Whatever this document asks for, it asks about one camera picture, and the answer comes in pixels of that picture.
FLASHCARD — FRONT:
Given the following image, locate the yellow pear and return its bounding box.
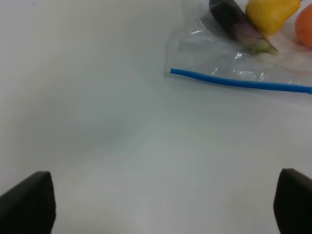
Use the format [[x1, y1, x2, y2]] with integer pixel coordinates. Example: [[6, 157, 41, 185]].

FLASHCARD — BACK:
[[245, 0, 301, 37]]

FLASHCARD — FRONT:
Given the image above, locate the orange fruit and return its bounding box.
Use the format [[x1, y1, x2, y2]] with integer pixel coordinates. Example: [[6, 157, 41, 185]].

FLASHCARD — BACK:
[[295, 4, 312, 47]]

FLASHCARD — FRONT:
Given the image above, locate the purple eggplant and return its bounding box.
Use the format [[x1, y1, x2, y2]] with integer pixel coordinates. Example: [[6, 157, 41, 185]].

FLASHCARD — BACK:
[[209, 0, 278, 56]]

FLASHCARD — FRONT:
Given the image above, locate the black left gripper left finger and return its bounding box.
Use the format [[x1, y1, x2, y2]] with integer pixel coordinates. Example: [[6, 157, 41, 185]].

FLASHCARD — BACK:
[[0, 171, 56, 234]]

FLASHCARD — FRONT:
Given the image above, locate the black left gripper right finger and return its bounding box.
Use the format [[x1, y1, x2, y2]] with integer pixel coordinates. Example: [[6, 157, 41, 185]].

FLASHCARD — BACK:
[[273, 168, 312, 234]]

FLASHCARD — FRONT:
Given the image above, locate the clear zip bag blue seal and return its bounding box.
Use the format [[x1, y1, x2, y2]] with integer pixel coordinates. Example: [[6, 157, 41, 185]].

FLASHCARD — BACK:
[[165, 0, 312, 94]]

